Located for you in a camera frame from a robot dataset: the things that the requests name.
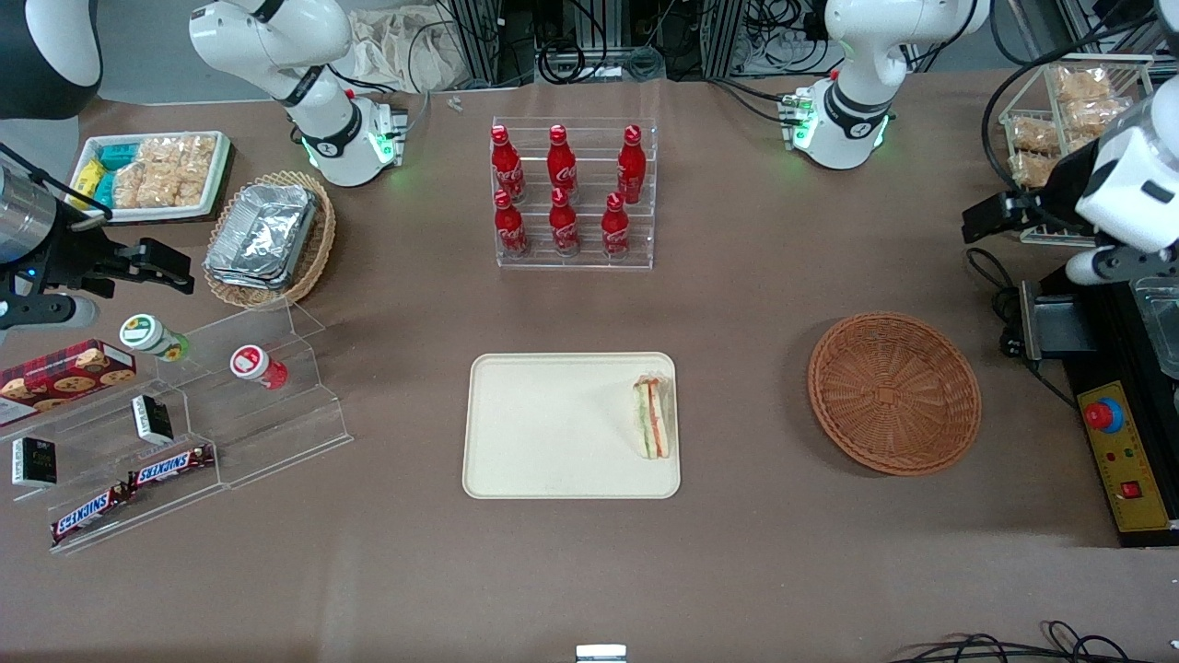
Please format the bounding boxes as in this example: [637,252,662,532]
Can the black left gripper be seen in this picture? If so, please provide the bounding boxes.
[963,189,1084,246]

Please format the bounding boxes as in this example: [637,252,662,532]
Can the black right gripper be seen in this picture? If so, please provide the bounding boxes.
[37,224,195,297]

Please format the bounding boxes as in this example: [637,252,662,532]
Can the triangular sandwich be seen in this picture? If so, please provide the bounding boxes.
[632,373,674,460]

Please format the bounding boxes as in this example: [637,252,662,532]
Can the white rectangular snack tray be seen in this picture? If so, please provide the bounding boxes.
[66,131,233,225]

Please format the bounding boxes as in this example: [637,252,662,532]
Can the light oval wicker basket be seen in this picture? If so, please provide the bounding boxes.
[203,170,337,311]

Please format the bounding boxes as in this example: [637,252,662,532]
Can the brown round wicker basket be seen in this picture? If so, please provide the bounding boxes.
[808,312,982,477]

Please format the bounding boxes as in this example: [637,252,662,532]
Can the cream rectangular tray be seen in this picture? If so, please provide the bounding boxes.
[462,353,681,500]

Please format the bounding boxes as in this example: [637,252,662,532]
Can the fried snack bag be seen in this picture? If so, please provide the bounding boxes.
[1008,114,1061,154]
[1063,97,1139,140]
[1008,152,1062,189]
[1055,66,1113,103]

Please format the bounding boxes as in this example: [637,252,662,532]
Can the green lidded cup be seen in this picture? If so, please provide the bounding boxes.
[120,314,191,363]

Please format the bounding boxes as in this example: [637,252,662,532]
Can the rice cracker bags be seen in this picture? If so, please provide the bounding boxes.
[112,134,218,209]

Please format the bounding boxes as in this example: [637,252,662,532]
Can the yellow snack packet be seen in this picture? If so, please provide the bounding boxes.
[71,157,108,200]

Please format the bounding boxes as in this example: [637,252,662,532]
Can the stacked aluminium foil trays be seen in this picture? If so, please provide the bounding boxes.
[204,183,320,292]

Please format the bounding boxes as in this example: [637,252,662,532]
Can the red lidded cup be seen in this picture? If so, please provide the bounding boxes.
[230,344,290,391]

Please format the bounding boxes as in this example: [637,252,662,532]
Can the clear bin of snacks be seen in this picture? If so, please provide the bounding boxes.
[999,52,1158,249]

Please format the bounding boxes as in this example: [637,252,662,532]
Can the red cookie box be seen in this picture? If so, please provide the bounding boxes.
[0,339,138,427]

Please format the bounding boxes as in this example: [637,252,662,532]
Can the small black chocolate box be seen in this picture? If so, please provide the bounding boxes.
[11,437,59,488]
[131,394,175,447]

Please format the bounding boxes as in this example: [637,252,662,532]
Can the black machine base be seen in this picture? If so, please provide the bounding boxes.
[1039,267,1179,550]

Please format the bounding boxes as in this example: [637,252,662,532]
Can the clear plastic container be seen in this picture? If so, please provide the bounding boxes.
[1127,281,1179,379]

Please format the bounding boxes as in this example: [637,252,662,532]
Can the snickers bar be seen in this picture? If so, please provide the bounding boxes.
[127,445,216,490]
[50,485,133,547]

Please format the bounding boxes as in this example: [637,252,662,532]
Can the clear acrylic stepped shelf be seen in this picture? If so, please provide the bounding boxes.
[0,299,355,556]

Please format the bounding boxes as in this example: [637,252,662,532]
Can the red emergency stop button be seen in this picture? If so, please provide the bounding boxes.
[1083,396,1127,435]

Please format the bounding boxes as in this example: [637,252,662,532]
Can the yellow control panel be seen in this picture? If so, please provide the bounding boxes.
[1077,379,1177,536]

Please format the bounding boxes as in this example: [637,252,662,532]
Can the beige cloth bag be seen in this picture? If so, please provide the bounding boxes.
[344,7,463,94]

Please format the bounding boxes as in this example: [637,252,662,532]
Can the red cola bottle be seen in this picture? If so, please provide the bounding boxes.
[601,192,632,261]
[491,125,527,204]
[547,124,579,200]
[549,188,582,257]
[494,190,531,259]
[617,124,648,205]

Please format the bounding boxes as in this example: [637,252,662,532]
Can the clear acrylic bottle rack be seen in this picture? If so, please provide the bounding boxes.
[491,117,658,271]

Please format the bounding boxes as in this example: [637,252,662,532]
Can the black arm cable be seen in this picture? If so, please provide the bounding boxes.
[980,7,1163,231]

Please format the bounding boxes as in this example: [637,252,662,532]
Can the black table cable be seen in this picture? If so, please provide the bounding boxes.
[965,247,1080,409]

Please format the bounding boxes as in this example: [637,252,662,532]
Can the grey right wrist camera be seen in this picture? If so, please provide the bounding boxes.
[0,294,100,334]

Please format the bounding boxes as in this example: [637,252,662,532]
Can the grey metal bracket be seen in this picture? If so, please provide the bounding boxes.
[1019,280,1098,363]

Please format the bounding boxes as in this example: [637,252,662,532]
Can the aluminium frame post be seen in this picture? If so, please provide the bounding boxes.
[449,0,537,89]
[698,0,749,80]

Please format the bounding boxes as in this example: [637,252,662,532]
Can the black cable bundle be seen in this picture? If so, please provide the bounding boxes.
[887,621,1179,663]

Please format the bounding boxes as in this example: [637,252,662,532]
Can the coiled black cable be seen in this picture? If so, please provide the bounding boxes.
[538,41,588,86]

